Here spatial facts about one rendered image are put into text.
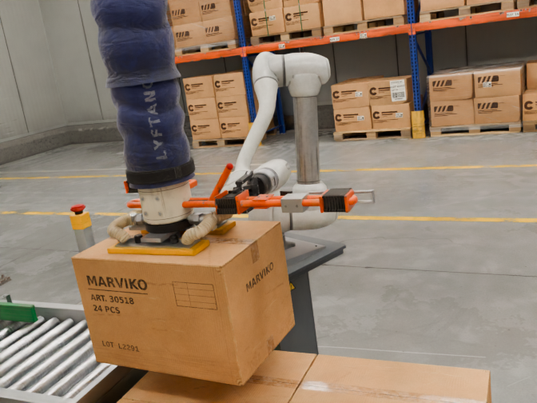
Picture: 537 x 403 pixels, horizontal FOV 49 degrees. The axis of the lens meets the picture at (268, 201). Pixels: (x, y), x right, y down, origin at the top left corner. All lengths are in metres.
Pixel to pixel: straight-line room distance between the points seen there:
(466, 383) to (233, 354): 0.75
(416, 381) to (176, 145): 1.09
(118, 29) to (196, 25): 8.33
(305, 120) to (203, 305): 1.03
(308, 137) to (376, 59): 7.87
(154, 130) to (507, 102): 7.17
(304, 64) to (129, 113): 0.89
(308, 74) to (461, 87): 6.32
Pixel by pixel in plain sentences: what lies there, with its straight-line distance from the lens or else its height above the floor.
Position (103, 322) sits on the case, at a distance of 2.12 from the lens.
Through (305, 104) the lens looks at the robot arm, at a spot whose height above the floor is 1.39.
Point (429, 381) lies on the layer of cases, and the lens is 2.07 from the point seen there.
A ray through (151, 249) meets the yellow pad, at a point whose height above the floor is 1.09.
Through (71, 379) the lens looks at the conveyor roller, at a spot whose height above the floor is 0.54.
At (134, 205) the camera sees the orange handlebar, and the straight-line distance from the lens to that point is 2.05.
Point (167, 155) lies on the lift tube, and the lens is 1.87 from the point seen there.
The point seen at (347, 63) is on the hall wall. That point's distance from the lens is 10.51.
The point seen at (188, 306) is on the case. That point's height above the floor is 0.93.
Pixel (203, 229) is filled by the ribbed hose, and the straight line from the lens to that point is 1.85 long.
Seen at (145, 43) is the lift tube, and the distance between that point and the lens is 1.84.
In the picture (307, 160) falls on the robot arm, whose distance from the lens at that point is 2.54.
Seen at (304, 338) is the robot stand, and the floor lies 0.34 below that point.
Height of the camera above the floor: 1.68
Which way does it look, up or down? 15 degrees down
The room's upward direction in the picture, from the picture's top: 8 degrees counter-clockwise
